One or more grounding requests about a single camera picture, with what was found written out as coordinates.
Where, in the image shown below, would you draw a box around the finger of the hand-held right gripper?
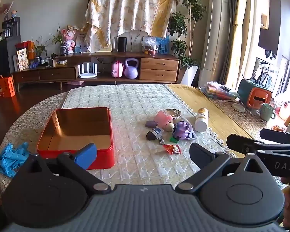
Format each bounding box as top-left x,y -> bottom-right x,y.
227,134 -> 290,155
260,128 -> 290,144

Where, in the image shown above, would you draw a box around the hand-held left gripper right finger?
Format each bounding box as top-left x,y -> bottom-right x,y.
175,142 -> 271,195

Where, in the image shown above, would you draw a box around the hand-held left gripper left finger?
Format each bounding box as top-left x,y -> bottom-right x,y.
19,143 -> 112,195

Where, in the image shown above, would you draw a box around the red tin box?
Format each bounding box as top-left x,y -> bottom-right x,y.
36,107 -> 115,170

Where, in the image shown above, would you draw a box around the white plastic clip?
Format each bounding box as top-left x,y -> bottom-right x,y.
181,116 -> 198,141

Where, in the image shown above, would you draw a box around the red snack packet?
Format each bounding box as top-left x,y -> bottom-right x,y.
163,144 -> 182,154

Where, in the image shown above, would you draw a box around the white bottle with yellow label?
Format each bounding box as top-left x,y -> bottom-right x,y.
194,108 -> 209,132

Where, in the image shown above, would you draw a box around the round silver mirror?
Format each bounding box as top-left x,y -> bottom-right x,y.
164,109 -> 182,124

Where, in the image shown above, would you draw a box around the dark grey oval gadget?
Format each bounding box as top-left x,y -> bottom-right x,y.
146,127 -> 163,141

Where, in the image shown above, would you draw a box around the pink plastic box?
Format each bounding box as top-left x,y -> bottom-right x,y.
155,110 -> 174,128

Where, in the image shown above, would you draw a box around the green mug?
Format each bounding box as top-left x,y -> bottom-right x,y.
260,103 -> 276,121

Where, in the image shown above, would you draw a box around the white round lid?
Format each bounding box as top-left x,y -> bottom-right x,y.
231,103 -> 246,113

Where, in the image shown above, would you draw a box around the teal orange storage caddy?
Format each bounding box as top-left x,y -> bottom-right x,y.
237,78 -> 273,109

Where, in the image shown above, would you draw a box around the stack of colourful booklets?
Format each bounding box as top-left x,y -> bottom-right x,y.
199,82 -> 240,100

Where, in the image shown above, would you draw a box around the lace circle-pattern tablecloth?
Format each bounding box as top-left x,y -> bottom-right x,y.
0,92 -> 72,189

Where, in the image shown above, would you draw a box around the blue nitrile gloves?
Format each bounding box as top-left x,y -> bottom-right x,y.
0,142 -> 31,177

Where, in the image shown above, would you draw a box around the quilted cream table mat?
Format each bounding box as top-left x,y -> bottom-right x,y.
61,84 -> 230,191

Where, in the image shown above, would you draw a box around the white square planter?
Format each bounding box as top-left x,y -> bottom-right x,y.
180,65 -> 200,86

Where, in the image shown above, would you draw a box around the white router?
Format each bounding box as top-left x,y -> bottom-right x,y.
78,62 -> 97,78

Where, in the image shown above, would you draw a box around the pink toy case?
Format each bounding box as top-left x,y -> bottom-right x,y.
111,60 -> 124,78

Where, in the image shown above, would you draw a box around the wooden tv cabinet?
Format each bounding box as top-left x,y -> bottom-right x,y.
12,52 -> 180,92

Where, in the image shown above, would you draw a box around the purple kettlebell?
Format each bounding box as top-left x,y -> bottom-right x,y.
124,58 -> 139,79

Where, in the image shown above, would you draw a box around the small plant in dark pot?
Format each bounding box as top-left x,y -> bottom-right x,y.
49,24 -> 68,56

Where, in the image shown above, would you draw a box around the orange gift box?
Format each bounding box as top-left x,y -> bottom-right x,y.
0,76 -> 15,98

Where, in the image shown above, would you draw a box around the beige curtain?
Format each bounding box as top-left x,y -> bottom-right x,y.
226,0 -> 249,90

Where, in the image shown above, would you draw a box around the white standing air conditioner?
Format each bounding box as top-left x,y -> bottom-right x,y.
198,0 -> 232,87

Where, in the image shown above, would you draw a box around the blue picture card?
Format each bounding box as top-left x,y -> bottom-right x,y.
157,37 -> 170,54

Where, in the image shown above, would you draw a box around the thin-leaf potted plant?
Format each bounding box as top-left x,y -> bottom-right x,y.
31,36 -> 49,63

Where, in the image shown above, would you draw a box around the brown white snack bag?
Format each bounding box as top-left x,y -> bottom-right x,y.
16,48 -> 29,71

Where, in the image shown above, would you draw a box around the black cylinder speaker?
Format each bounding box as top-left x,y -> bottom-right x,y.
118,37 -> 127,53

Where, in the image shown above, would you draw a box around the pink doll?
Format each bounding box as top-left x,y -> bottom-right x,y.
63,25 -> 76,54

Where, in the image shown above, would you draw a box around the clear bag of fruit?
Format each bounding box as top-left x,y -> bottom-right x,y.
141,36 -> 158,55

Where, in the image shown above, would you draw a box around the red orange gift bag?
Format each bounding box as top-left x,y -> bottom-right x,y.
16,41 -> 37,61

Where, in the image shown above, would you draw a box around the black mini fridge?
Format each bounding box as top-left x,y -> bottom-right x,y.
0,36 -> 22,78

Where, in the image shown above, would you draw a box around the tall leafy green plant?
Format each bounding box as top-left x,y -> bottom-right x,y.
168,0 -> 207,69

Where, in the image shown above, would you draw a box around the black coffee machine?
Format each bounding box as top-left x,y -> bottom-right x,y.
0,17 -> 20,38

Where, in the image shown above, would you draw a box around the yellow floral draped sheet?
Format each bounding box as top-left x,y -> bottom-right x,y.
83,0 -> 179,52

